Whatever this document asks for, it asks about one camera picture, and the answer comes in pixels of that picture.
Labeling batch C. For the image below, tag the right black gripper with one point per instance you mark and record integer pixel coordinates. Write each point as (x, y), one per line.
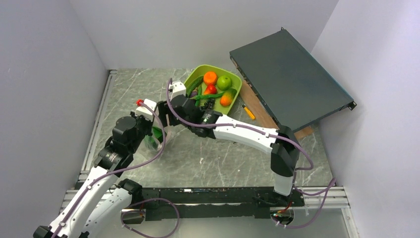
(164, 110)

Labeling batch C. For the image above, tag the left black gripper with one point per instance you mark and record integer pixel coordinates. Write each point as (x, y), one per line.
(149, 123)

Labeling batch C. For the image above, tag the white green toy leek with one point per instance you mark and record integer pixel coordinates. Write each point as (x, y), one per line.
(157, 136)

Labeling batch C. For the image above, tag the clear zip top bag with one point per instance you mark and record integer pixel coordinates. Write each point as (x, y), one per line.
(156, 139)

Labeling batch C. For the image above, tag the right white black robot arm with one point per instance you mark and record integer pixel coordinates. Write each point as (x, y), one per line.
(280, 144)

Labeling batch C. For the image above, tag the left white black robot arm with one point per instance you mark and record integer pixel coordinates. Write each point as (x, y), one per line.
(83, 217)

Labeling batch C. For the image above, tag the green toy cucumber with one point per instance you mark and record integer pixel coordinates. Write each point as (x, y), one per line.
(196, 83)

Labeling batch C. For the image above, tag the black toy grapes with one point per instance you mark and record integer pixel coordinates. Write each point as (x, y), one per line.
(208, 105)

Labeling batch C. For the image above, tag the red toy pepper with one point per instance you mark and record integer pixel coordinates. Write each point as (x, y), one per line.
(210, 90)

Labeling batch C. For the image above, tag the orange toy fruit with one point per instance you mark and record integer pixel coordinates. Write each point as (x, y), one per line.
(210, 78)

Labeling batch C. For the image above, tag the yellow green toy mango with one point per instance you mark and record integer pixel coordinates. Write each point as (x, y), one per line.
(227, 97)

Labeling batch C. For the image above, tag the green toy apple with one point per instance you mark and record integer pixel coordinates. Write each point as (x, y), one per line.
(224, 82)

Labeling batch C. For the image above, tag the brown wooden board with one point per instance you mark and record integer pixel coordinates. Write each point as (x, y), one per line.
(251, 101)

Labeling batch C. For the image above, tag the dark rack server chassis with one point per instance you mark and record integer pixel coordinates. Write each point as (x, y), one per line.
(292, 86)

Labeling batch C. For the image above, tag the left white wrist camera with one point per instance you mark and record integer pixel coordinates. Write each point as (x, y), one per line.
(146, 108)

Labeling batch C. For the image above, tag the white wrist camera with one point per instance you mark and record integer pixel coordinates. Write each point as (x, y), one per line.
(177, 88)
(146, 108)

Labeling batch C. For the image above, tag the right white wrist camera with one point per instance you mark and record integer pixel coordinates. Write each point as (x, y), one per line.
(177, 88)

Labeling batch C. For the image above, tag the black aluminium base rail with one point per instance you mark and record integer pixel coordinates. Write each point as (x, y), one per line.
(155, 204)

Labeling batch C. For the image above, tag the yellow handled screwdriver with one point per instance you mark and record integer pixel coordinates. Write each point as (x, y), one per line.
(248, 111)

